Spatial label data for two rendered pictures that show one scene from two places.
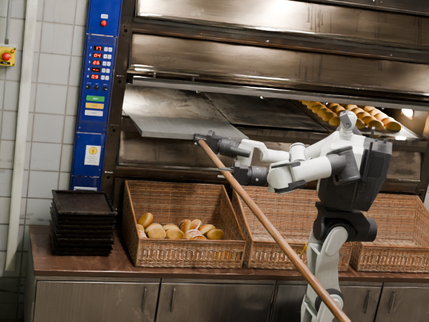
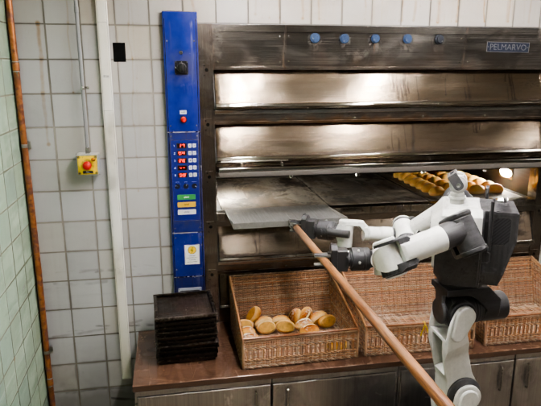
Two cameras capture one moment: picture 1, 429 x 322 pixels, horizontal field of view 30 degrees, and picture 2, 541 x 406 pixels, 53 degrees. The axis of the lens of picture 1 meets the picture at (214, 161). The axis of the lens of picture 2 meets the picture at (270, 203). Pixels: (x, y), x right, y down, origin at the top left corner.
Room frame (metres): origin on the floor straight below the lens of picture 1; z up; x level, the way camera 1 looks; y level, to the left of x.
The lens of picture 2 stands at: (1.34, -0.12, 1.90)
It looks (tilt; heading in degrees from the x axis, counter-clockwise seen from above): 14 degrees down; 8
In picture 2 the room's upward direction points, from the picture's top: straight up
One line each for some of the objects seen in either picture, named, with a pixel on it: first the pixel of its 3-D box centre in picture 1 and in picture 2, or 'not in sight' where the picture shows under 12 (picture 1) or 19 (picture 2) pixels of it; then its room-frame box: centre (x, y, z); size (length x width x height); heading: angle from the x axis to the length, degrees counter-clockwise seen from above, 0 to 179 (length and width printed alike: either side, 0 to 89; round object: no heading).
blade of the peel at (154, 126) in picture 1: (188, 126); (283, 213); (3.97, 0.16, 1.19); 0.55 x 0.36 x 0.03; 109
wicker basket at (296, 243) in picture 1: (288, 227); (402, 304); (4.00, -0.45, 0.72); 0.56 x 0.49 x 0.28; 106
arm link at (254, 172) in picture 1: (245, 175); (345, 259); (3.32, -0.14, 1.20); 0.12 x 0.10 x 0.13; 101
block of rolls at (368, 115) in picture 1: (348, 110); (445, 180); (4.85, -0.77, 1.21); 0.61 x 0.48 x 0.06; 18
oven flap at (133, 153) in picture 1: (278, 157); (382, 234); (4.25, -0.35, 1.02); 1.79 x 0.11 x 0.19; 108
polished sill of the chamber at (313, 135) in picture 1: (281, 131); (382, 208); (4.27, -0.34, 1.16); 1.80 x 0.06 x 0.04; 108
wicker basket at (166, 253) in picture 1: (182, 223); (290, 314); (3.82, 0.11, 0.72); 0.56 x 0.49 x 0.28; 109
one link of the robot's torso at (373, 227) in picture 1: (346, 223); (470, 300); (3.44, -0.64, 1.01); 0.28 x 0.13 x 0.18; 109
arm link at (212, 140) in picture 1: (219, 145); (315, 229); (3.71, -0.01, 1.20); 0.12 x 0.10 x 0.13; 74
